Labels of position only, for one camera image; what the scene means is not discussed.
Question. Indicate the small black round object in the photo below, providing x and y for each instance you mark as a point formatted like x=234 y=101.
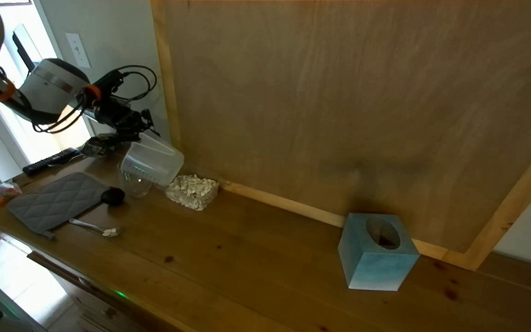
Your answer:
x=112 y=195

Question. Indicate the blue cube tissue box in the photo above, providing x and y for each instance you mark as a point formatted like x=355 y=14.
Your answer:
x=376 y=258

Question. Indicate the metal spoon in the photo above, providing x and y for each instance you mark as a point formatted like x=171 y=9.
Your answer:
x=95 y=227

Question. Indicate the clear plastic measuring jug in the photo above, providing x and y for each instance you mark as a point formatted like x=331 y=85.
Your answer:
x=151 y=162

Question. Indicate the black remote control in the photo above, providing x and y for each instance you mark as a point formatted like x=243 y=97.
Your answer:
x=53 y=160

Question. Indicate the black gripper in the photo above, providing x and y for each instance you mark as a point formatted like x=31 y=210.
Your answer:
x=119 y=112

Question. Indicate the grey quilted pot holder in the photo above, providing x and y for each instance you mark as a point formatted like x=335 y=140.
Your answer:
x=55 y=203

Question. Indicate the white light switch plate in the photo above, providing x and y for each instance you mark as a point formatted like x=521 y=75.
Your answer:
x=77 y=50

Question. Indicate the clear container of white beans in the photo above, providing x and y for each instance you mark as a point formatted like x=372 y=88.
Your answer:
x=191 y=192

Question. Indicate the large wooden back panel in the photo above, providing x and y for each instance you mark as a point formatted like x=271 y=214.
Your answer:
x=368 y=97

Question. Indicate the clear tray of nuts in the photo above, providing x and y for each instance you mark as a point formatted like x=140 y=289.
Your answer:
x=136 y=184

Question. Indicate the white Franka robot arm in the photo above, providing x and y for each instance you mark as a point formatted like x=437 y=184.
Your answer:
x=49 y=85

